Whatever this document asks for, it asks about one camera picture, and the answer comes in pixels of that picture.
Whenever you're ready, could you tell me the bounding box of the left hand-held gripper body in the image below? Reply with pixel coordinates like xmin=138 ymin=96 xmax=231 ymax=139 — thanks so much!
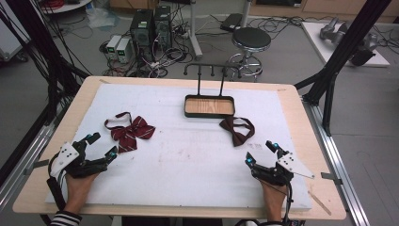
xmin=50 ymin=139 xmax=109 ymax=179

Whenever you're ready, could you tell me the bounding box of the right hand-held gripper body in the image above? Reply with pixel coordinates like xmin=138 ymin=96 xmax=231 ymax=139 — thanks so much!
xmin=250 ymin=149 xmax=315 ymax=186

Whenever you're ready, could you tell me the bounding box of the dark brown bow tie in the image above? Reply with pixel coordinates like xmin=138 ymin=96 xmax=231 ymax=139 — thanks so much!
xmin=218 ymin=116 xmax=256 ymax=148

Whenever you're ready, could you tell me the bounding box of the striped red bow tie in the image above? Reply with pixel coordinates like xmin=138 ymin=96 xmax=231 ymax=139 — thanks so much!
xmin=104 ymin=111 xmax=156 ymax=154

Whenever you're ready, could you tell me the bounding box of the black rack with wooden tray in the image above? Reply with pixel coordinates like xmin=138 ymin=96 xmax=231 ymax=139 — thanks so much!
xmin=183 ymin=63 xmax=243 ymax=120

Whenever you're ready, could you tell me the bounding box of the person's right hand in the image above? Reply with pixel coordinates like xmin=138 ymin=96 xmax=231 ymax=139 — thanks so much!
xmin=260 ymin=181 xmax=288 ymax=218

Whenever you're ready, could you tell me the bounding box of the person's left hand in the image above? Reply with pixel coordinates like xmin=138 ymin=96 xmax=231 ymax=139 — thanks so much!
xmin=64 ymin=172 xmax=100 ymax=208

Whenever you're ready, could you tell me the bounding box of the thin wooden stick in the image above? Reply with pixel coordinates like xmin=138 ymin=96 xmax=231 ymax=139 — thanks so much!
xmin=308 ymin=190 xmax=332 ymax=217

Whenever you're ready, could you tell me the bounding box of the grey metal clip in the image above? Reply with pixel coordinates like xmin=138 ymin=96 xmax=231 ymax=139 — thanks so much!
xmin=320 ymin=171 xmax=343 ymax=186

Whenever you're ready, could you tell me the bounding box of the white paper sheet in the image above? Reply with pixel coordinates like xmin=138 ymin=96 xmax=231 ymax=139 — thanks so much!
xmin=45 ymin=83 xmax=313 ymax=211

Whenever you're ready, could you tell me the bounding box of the white power supply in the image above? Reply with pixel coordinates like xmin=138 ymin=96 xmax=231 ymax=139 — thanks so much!
xmin=105 ymin=35 xmax=122 ymax=60
xmin=116 ymin=38 xmax=133 ymax=64

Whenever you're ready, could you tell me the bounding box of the round black stool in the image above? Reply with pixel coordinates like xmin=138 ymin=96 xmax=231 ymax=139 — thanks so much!
xmin=227 ymin=26 xmax=272 ymax=80

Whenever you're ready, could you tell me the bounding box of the white floor platform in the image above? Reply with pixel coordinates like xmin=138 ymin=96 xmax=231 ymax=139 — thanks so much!
xmin=300 ymin=21 xmax=391 ymax=68

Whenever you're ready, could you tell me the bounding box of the black computer tower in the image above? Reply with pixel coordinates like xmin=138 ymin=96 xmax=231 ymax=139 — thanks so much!
xmin=129 ymin=8 xmax=155 ymax=62
xmin=153 ymin=5 xmax=173 ymax=51

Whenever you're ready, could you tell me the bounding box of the clear plastic bag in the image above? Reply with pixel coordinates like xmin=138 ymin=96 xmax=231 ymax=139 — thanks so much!
xmin=86 ymin=7 xmax=120 ymax=30

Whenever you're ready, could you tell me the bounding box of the flat black box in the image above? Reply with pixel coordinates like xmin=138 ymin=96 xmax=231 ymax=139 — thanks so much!
xmin=219 ymin=12 xmax=244 ymax=33

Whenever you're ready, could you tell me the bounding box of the round white table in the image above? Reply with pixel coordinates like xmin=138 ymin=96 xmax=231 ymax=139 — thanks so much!
xmin=40 ymin=0 xmax=94 ymax=15

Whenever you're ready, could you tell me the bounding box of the white desk leg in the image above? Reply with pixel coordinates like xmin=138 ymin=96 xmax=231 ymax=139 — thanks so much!
xmin=187 ymin=0 xmax=203 ymax=59

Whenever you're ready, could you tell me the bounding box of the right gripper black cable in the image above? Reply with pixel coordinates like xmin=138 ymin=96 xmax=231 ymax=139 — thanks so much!
xmin=281 ymin=182 xmax=295 ymax=226

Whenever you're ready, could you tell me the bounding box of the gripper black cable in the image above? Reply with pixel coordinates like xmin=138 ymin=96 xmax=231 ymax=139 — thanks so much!
xmin=46 ymin=153 xmax=69 ymax=212
xmin=281 ymin=182 xmax=295 ymax=226

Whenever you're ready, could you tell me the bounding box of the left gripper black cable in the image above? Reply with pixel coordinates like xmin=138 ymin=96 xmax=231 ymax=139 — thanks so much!
xmin=46 ymin=153 xmax=69 ymax=212

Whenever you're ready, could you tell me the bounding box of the aluminium rail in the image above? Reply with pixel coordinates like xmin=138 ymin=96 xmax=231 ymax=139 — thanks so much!
xmin=302 ymin=97 xmax=372 ymax=226
xmin=0 ymin=106 xmax=65 ymax=210

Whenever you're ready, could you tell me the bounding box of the tangle of floor cables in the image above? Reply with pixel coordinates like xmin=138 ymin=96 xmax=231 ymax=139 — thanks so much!
xmin=99 ymin=6 xmax=196 ymax=78

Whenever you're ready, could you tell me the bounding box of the black metal frame stand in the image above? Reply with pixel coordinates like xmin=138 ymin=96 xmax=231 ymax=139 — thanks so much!
xmin=0 ymin=0 xmax=91 ymax=126
xmin=295 ymin=0 xmax=393 ymax=137

